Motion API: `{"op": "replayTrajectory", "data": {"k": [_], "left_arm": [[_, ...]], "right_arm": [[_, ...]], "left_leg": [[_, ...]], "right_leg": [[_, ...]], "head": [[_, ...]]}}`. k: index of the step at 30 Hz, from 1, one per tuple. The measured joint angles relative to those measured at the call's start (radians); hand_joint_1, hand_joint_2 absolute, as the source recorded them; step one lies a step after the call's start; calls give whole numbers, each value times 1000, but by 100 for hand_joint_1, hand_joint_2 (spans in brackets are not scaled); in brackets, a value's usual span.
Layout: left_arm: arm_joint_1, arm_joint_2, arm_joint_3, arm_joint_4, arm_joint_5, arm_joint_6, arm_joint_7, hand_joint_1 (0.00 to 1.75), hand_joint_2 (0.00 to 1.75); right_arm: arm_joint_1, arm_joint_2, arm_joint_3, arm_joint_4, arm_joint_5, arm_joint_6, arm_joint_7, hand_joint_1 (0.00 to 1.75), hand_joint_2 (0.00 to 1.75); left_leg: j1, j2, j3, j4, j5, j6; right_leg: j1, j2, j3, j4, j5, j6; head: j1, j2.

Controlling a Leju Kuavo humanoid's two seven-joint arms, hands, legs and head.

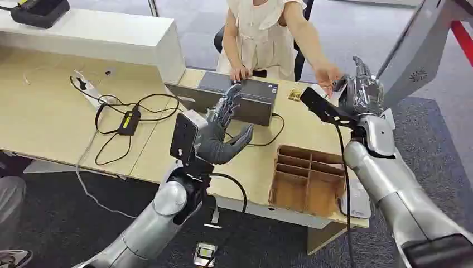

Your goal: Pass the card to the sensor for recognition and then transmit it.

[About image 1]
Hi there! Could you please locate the person's left hand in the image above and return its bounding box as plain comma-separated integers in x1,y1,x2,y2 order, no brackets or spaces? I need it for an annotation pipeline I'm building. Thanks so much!
313,60,345,98

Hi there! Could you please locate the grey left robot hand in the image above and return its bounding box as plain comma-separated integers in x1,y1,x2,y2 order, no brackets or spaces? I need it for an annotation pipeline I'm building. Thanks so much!
196,83,255,166

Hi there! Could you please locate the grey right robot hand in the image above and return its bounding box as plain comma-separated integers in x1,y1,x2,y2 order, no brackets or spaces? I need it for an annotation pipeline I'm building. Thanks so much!
334,55,385,117

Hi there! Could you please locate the person's right hand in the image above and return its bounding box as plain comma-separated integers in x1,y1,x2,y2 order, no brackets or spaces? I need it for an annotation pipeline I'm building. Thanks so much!
229,65,254,83

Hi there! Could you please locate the white card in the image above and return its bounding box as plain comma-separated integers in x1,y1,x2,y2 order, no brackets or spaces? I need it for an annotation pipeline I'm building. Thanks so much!
311,84,341,103

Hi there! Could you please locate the dark grey box device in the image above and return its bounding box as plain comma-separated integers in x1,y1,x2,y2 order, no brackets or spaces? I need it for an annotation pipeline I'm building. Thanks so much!
198,71,279,127

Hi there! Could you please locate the person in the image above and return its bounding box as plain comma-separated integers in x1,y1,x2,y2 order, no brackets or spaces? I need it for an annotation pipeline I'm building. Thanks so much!
216,0,344,98

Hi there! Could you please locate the grey laptop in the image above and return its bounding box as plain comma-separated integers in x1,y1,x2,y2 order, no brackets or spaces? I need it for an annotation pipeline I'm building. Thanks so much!
165,82,224,114

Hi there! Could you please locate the grey machine housing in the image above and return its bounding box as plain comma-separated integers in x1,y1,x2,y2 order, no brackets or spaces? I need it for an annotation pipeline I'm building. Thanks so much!
376,0,473,109

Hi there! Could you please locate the black power adapter yellow label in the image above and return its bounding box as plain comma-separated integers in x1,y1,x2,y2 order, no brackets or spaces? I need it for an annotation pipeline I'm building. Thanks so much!
117,108,142,137

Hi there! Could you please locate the wooden card box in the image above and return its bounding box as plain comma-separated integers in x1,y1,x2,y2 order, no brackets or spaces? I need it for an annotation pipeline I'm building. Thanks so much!
268,144,347,218

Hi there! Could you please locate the white flat device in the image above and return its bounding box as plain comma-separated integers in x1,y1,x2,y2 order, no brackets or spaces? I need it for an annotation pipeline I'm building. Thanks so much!
339,179,372,220

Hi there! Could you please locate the small silver floor box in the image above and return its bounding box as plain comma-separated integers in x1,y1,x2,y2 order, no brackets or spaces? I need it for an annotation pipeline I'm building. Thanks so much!
192,242,218,268

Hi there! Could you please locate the white counter partition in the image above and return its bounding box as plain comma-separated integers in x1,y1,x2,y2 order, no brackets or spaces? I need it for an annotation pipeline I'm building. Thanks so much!
0,7,187,85

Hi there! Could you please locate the white power strip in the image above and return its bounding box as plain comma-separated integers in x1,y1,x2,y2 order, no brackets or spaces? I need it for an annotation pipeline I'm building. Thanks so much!
71,70,112,109

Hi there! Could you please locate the black desktop device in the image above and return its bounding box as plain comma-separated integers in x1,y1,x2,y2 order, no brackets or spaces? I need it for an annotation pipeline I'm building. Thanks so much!
0,0,71,30

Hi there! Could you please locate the bystander's leg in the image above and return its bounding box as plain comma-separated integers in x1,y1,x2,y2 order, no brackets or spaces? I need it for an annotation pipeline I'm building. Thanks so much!
0,176,27,252

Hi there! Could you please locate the bystander's shoe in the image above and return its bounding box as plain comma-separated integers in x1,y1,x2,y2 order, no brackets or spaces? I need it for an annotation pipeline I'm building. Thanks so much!
0,250,33,268

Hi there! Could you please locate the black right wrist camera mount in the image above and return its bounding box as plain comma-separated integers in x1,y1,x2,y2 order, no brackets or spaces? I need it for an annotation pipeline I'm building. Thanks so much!
300,87,359,130

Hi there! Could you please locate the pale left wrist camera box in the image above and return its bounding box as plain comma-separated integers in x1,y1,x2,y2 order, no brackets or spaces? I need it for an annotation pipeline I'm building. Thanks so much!
169,109,209,164

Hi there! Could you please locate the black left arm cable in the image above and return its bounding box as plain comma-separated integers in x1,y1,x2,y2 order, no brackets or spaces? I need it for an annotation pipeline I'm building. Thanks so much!
205,172,248,214

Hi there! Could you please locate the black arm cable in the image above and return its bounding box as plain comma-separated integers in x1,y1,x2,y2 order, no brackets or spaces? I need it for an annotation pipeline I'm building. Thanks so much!
334,125,355,268
205,172,248,214

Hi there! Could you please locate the black device cable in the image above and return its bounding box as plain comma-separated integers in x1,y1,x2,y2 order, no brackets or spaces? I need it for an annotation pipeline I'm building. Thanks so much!
224,112,286,147

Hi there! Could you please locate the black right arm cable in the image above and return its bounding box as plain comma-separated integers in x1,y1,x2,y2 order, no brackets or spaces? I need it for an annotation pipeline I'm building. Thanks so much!
334,125,355,268

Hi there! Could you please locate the black adapter cable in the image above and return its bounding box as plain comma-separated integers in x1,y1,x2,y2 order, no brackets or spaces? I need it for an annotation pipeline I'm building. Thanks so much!
69,75,182,167

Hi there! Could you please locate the white power strip cable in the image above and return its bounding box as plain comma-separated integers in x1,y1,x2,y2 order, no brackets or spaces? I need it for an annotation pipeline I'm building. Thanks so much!
75,131,138,219

